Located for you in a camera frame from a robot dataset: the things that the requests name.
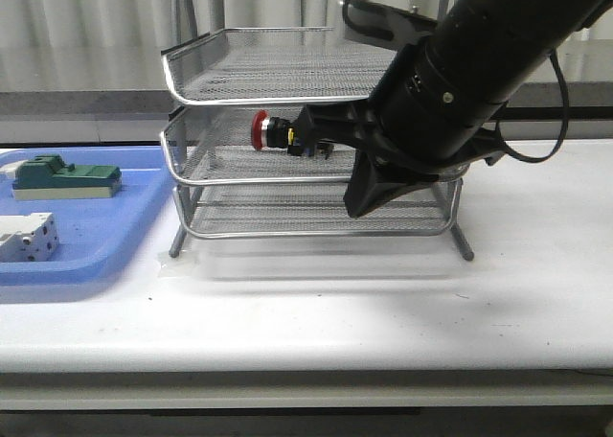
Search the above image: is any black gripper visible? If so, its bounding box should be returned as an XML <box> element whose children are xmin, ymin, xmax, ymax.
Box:
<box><xmin>295</xmin><ymin>99</ymin><xmax>504</xmax><ymax>218</ymax></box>

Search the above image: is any red emergency stop push button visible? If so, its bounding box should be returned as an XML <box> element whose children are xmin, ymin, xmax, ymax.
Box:
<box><xmin>250</xmin><ymin>109</ymin><xmax>334</xmax><ymax>161</ymax></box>

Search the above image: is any silver mesh tray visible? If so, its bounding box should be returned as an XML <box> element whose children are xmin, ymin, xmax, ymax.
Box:
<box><xmin>172</xmin><ymin>180</ymin><xmax>463</xmax><ymax>240</ymax></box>
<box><xmin>159</xmin><ymin>104</ymin><xmax>470</xmax><ymax>188</ymax></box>
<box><xmin>162</xmin><ymin>27</ymin><xmax>395</xmax><ymax>106</ymax></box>

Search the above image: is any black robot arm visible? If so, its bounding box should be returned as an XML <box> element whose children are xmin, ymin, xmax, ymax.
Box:
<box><xmin>294</xmin><ymin>0</ymin><xmax>612</xmax><ymax>218</ymax></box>

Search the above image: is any grey stone counter ledge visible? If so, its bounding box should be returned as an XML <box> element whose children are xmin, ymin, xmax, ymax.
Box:
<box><xmin>0</xmin><ymin>38</ymin><xmax>613</xmax><ymax>123</ymax></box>

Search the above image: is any blue plastic tray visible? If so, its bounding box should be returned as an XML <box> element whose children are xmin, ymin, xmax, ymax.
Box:
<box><xmin>1</xmin><ymin>146</ymin><xmax>172</xmax><ymax>286</ymax></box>

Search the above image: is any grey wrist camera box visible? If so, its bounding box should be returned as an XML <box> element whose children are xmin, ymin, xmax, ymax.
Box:
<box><xmin>341</xmin><ymin>0</ymin><xmax>438</xmax><ymax>51</ymax></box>

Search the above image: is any black camera cable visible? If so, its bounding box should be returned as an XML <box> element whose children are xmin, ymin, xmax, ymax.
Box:
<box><xmin>492</xmin><ymin>48</ymin><xmax>571</xmax><ymax>165</ymax></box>

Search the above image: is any silver metal rack frame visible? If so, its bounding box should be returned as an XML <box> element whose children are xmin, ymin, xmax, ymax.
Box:
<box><xmin>170</xmin><ymin>0</ymin><xmax>474</xmax><ymax>260</ymax></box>

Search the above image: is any green and beige switch block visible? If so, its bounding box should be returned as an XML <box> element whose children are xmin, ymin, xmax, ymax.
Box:
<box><xmin>12</xmin><ymin>154</ymin><xmax>122</xmax><ymax>200</ymax></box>

